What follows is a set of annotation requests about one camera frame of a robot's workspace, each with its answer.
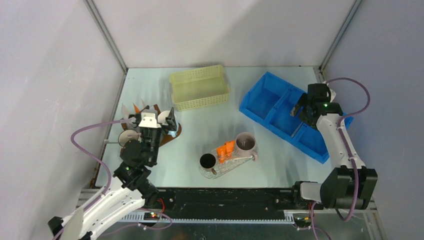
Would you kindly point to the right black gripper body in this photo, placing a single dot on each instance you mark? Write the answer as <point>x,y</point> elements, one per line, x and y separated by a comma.
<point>303,114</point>

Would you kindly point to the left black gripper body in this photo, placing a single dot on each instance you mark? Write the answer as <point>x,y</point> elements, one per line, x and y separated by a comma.
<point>153,139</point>

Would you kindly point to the light blue mug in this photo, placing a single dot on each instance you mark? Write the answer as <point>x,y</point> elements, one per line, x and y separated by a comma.
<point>161,121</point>

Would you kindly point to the white ribbed mug black rim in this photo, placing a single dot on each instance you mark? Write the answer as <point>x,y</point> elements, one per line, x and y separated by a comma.
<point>128,135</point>

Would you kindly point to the white toothpaste tube black cap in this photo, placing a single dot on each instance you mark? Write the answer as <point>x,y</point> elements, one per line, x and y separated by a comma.
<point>144,104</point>

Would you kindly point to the blue plastic divided bin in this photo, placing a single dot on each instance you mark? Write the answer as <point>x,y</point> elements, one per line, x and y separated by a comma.
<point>269,103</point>

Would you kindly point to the orange toothpaste tube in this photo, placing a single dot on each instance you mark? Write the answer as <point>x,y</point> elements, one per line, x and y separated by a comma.
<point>221,153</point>
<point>229,147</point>
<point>136,107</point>

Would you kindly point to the brown mug black inside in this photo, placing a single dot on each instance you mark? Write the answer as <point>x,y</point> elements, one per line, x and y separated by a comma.
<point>207,162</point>

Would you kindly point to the clear textured plastic box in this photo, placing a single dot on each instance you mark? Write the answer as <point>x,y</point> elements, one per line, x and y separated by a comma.
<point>214,152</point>

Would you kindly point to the pink mug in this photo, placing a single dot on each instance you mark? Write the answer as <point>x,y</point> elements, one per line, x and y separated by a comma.
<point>246,146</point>

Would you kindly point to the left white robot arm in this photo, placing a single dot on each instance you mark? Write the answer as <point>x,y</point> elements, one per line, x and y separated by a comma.
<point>128,187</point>

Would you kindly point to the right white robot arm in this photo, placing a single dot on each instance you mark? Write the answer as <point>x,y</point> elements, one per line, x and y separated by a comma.
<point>350,184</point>

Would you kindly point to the brown wooden oval tray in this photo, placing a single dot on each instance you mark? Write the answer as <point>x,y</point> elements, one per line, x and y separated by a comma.
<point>164,138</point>

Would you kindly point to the clear textured oval tray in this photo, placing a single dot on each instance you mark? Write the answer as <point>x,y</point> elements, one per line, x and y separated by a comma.
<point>221,169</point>

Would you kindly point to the yellow perforated plastic basket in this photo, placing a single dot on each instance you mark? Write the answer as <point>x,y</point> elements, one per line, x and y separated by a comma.
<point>199,87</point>

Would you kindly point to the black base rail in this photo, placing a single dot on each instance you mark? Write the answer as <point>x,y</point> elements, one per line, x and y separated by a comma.
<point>228,204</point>

